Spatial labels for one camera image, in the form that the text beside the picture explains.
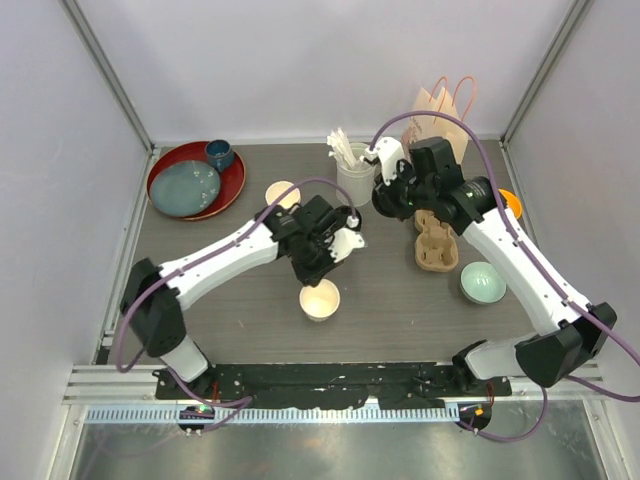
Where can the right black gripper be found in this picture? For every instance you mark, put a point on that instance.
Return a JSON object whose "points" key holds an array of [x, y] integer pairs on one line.
{"points": [[389, 202]]}

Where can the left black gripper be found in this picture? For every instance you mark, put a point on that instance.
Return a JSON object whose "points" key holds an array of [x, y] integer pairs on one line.
{"points": [[313, 276]]}

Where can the stack of white paper cups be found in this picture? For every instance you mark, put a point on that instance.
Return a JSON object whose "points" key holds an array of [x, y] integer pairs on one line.
{"points": [[284, 191]]}

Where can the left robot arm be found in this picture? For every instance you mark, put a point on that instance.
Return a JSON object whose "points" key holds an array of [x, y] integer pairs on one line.
{"points": [[156, 297]]}

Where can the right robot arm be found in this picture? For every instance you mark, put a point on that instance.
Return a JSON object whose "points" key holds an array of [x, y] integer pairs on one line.
{"points": [[569, 329]]}

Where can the white cylindrical straw holder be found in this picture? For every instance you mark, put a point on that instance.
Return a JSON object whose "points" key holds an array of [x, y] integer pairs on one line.
{"points": [[357, 183]]}

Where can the brown pulp cup carrier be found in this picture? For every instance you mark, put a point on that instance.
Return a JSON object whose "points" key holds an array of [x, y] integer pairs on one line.
{"points": [[435, 247]]}

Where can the white wrapped straws bundle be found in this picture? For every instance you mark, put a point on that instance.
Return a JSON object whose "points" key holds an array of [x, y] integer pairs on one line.
{"points": [[343, 152]]}

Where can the red round tray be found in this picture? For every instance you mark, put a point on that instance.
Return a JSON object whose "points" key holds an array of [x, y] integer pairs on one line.
{"points": [[232, 179]]}

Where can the orange plastic bowl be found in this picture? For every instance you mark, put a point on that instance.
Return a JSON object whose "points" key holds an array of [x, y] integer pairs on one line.
{"points": [[511, 203]]}

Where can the pale green ceramic bowl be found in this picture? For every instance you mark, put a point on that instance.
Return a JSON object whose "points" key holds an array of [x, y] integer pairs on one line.
{"points": [[481, 283]]}

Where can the dark blue ceramic mug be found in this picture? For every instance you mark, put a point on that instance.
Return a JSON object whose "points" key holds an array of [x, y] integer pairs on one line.
{"points": [[220, 154]]}

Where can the blue-grey ceramic plate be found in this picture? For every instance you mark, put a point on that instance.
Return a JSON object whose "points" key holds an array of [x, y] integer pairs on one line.
{"points": [[186, 188]]}

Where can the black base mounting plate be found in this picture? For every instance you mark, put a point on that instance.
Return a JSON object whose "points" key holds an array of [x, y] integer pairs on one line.
{"points": [[332, 386]]}

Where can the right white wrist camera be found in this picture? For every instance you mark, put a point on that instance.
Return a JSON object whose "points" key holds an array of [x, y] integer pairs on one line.
{"points": [[386, 153]]}

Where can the aluminium frame rail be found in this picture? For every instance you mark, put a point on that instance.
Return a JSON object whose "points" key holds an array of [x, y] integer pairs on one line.
{"points": [[109, 397]]}

